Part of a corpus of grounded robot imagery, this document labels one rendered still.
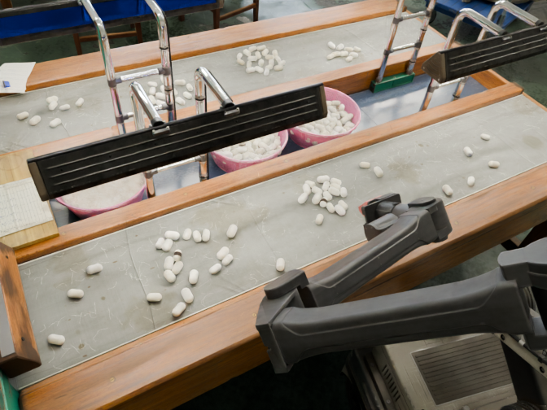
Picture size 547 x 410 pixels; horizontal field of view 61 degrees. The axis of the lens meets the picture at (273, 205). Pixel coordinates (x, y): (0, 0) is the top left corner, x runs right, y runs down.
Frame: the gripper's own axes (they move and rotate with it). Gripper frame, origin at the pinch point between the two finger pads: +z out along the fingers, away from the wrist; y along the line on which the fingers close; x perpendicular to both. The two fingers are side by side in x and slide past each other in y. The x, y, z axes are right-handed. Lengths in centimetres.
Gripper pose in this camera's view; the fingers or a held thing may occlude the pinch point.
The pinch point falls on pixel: (361, 209)
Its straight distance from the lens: 116.8
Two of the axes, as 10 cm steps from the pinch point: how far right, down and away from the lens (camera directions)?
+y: -8.7, 3.2, -3.6
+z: -4.1, -1.0, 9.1
